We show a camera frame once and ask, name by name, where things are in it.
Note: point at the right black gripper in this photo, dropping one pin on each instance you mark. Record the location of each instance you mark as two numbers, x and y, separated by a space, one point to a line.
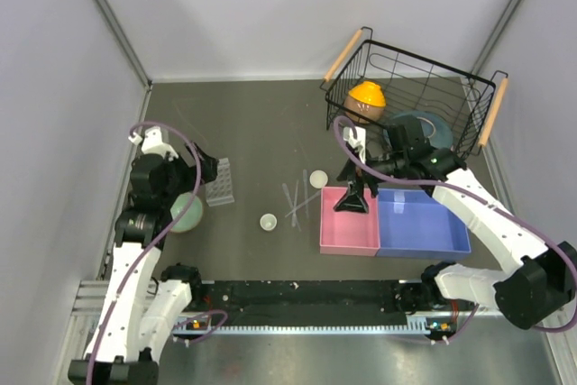
352 200

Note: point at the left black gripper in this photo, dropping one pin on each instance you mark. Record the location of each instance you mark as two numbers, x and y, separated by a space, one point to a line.
209 166

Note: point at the clear plastic pipette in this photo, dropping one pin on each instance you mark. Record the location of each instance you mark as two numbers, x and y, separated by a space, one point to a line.
305 191
303 204
294 219
285 189

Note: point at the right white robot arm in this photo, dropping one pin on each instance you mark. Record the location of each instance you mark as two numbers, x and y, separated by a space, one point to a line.
537 276

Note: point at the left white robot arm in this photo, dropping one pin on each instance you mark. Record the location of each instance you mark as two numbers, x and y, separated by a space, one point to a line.
127 345

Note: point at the clear test tube rack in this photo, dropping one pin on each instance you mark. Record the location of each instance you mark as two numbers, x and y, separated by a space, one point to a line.
220 191

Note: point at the white crucible lid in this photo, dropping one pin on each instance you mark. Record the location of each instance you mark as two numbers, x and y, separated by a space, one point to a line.
318 179

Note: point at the pink plastic bin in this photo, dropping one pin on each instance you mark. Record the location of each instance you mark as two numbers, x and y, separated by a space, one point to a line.
348 233

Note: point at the light green plate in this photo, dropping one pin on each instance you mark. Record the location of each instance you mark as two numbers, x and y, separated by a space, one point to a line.
191 218

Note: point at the blue plastic bin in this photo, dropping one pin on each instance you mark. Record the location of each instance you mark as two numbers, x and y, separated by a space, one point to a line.
413 225

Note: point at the white crucible cup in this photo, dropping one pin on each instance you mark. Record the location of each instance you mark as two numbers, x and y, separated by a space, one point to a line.
268 222

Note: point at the orange and brown bowl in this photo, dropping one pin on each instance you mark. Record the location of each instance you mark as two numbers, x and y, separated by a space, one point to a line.
365 102

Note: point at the dark blue plate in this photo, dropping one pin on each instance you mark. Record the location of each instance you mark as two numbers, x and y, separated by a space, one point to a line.
434 128

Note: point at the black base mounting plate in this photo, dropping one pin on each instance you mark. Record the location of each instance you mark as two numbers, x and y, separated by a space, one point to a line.
311 302

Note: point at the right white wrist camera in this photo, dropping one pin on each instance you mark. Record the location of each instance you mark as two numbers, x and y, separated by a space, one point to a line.
356 139

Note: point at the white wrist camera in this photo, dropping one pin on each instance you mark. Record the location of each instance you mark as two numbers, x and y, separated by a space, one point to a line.
356 139
154 140

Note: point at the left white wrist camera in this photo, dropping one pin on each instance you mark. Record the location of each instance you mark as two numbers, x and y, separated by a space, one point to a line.
154 140

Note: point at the black wire dish basket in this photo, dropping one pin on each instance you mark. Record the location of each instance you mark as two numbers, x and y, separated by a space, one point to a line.
467 102

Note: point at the aluminium frame rail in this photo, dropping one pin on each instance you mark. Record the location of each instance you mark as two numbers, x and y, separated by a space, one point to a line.
443 318

